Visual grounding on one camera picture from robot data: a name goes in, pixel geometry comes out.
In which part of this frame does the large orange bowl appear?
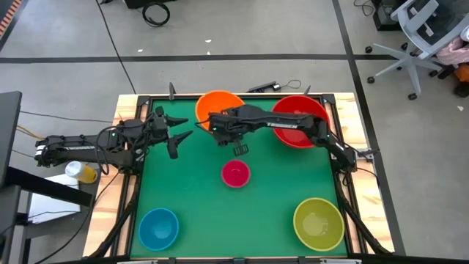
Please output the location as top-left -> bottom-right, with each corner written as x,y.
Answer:
195,89 -> 245,132

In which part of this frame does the black desk stand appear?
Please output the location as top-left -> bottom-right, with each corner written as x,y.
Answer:
0,166 -> 93,264

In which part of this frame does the white paper sheet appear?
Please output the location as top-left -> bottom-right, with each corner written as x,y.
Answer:
27,173 -> 82,225

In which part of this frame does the grey office chair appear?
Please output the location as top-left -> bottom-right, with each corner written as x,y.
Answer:
365,0 -> 469,101

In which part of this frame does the green table mat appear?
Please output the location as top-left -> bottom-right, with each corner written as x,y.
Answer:
130,95 -> 350,259

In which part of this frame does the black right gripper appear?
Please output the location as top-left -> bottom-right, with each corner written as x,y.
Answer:
208,111 -> 251,157

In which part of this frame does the coiled black cable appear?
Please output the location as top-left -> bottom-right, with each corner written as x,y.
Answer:
141,1 -> 171,28

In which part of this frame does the black computer monitor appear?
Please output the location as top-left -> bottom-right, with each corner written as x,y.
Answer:
0,90 -> 23,188

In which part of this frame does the yellow cup with white lid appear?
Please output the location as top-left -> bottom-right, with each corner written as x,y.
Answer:
64,160 -> 98,185

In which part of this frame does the blue bowl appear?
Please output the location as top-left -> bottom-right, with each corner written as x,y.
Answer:
137,207 -> 180,252

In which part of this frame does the silver metal bracket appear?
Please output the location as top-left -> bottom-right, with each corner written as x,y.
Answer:
356,147 -> 381,163

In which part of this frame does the pink cloth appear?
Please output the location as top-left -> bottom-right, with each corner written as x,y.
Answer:
435,35 -> 469,67

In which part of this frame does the black aluminium table frame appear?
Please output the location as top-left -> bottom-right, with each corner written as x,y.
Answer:
87,82 -> 395,264

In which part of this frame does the large red bowl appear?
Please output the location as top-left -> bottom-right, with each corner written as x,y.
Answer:
271,95 -> 330,150

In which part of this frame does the black power adapter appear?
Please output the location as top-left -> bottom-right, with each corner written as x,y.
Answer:
246,79 -> 303,94

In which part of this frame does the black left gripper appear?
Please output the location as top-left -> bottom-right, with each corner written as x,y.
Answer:
146,111 -> 194,160

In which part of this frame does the yellow-green bowl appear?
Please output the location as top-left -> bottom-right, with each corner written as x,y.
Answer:
292,197 -> 346,252

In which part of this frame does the long black floor cable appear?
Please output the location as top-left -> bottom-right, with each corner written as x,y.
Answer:
95,0 -> 137,95

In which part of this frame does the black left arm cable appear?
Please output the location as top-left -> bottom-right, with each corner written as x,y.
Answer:
95,125 -> 122,176

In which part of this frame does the orange black striped mat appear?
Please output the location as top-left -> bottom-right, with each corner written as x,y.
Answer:
0,0 -> 23,38

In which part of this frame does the orange object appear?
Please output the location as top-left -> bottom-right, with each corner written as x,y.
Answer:
455,63 -> 469,84

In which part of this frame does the black equipment box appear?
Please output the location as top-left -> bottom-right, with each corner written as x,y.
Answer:
371,0 -> 405,32

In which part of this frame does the small pink bowl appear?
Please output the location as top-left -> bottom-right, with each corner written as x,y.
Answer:
221,159 -> 252,189

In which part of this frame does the yellow cable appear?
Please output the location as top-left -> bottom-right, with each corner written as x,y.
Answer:
15,124 -> 45,141

